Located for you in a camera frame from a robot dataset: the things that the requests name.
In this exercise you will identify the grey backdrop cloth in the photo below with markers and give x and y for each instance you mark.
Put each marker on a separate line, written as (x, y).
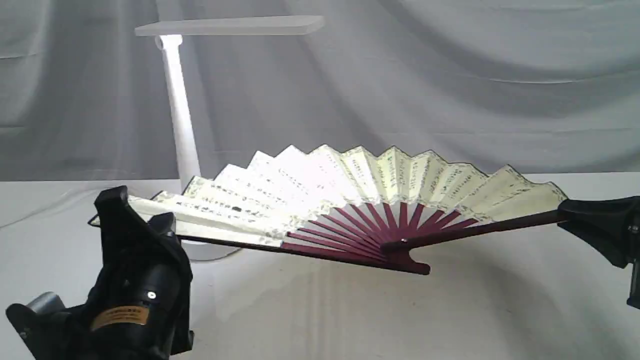
(548, 86)

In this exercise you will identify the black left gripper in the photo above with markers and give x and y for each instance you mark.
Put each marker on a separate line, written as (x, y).
(139, 307)

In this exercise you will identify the white desk lamp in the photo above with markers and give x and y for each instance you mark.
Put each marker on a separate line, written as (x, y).
(168, 36)

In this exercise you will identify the folding paper fan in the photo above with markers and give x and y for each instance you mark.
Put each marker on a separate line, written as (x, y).
(346, 206)

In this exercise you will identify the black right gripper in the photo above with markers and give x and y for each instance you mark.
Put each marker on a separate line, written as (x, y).
(603, 224)

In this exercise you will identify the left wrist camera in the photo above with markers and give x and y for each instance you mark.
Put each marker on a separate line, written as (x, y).
(41, 325)

